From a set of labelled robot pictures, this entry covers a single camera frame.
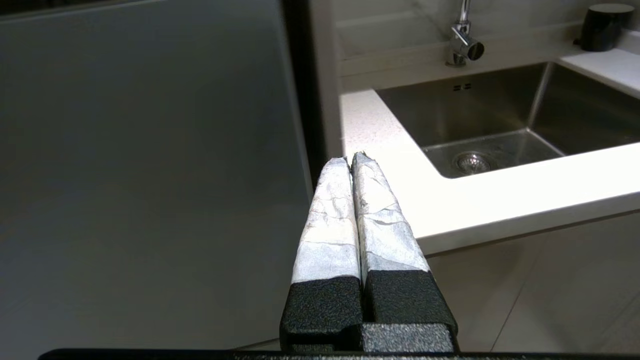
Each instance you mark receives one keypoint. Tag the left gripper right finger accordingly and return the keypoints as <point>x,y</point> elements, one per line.
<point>385,235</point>

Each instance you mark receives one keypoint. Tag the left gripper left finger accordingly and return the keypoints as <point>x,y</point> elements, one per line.
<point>327,235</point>

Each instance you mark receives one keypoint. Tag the black electric kettle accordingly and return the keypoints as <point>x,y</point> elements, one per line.
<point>604,27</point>

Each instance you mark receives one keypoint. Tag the sink drain strainer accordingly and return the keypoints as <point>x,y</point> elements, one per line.
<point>472,162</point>

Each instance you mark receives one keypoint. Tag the stainless steel sink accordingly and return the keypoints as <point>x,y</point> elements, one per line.
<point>510,115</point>

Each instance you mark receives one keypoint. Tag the grey cabinet door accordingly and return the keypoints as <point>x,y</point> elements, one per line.
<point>145,175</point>

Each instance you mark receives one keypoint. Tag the chrome faucet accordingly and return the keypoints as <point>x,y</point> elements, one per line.
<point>464,37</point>

